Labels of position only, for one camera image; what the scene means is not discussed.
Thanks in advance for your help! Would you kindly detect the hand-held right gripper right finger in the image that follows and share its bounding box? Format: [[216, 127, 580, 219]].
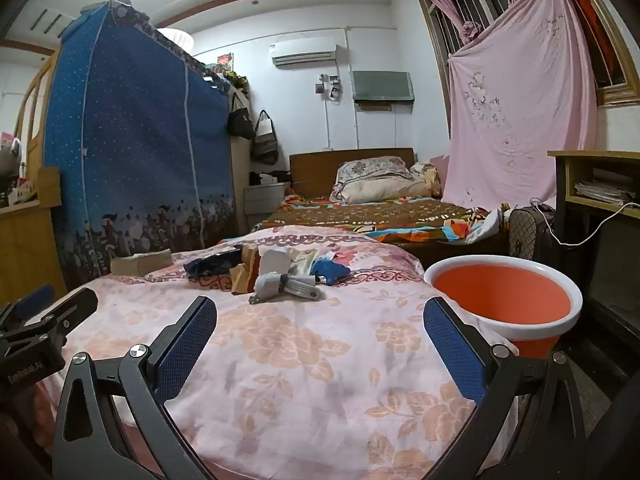
[[422, 296, 588, 480]]

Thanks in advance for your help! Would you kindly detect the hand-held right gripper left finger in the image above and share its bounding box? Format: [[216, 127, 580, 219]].
[[51, 296, 218, 480]]

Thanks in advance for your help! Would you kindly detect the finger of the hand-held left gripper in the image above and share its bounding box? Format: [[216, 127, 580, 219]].
[[0, 284, 56, 333], [0, 287, 99, 357]]

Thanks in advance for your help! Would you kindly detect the orange bucket with white rim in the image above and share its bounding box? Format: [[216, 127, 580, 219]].
[[423, 255, 584, 361]]

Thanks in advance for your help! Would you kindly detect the dark blue wrapper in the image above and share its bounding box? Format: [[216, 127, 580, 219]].
[[183, 250, 243, 281]]

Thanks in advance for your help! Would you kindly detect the yellow brown wrapper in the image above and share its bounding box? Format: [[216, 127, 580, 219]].
[[230, 242, 261, 295]]

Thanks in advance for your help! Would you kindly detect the grey white packet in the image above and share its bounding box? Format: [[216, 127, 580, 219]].
[[260, 249, 293, 276]]

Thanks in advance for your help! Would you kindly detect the bright blue wrapper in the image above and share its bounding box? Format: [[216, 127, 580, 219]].
[[310, 255, 351, 286]]

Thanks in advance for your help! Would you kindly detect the white plastic bag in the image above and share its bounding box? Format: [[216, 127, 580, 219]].
[[287, 247, 318, 276]]

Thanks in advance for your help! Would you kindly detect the wooden cabinet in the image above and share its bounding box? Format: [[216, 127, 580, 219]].
[[0, 45, 63, 301]]

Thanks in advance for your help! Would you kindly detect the beige cardboard box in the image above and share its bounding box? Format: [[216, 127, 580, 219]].
[[110, 251, 172, 277]]

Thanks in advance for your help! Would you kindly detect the pink floral quilt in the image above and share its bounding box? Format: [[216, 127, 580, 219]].
[[30, 225, 521, 480]]

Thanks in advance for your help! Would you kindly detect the brown patterned bag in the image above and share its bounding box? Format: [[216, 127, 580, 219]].
[[507, 205, 556, 261]]

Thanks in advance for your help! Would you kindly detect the colourful printed blanket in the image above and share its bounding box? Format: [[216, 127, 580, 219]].
[[250, 195, 511, 247]]

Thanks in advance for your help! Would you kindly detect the white nightstand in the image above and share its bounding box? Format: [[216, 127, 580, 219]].
[[243, 182, 291, 233]]

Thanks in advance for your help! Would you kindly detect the blue fabric wardrobe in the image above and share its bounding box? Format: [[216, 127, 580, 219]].
[[42, 0, 238, 291]]

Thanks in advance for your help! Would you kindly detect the cream pillow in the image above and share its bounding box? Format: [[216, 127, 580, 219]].
[[342, 179, 436, 205]]

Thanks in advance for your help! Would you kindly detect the yellowish crumpled cloth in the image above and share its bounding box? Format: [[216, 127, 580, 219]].
[[422, 162, 443, 196]]

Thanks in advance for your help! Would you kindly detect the black item on nightstand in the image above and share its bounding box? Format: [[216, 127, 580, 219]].
[[249, 171, 291, 186]]

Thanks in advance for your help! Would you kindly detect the floral pillow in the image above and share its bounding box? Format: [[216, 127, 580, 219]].
[[334, 156, 413, 188]]

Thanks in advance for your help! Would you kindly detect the stack of papers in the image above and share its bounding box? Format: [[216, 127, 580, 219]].
[[574, 178, 638, 207]]

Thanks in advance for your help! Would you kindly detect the black handbag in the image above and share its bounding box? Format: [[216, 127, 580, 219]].
[[250, 109, 279, 166], [227, 92, 256, 141]]

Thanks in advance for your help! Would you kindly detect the wooden bed headboard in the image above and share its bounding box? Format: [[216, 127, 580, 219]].
[[289, 148, 416, 196]]

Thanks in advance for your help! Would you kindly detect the wooden desk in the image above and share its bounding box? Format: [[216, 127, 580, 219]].
[[547, 150, 640, 281]]

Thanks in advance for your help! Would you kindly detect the pink hanging sheet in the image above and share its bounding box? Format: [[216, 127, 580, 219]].
[[442, 0, 598, 211]]

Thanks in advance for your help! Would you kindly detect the white air conditioner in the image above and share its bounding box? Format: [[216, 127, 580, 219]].
[[271, 40, 337, 67]]

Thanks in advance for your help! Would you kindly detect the red cloth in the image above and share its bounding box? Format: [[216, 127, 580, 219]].
[[557, 0, 616, 86]]

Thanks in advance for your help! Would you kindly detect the white cable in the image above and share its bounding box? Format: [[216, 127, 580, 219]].
[[530, 200, 640, 248]]

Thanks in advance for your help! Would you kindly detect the green covered wall screen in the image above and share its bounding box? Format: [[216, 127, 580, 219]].
[[350, 70, 416, 106]]

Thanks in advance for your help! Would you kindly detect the white wall-mounted device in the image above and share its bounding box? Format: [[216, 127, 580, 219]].
[[315, 74, 343, 103]]

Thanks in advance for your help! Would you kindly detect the barred window with wooden frame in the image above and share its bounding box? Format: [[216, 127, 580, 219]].
[[415, 0, 631, 106]]

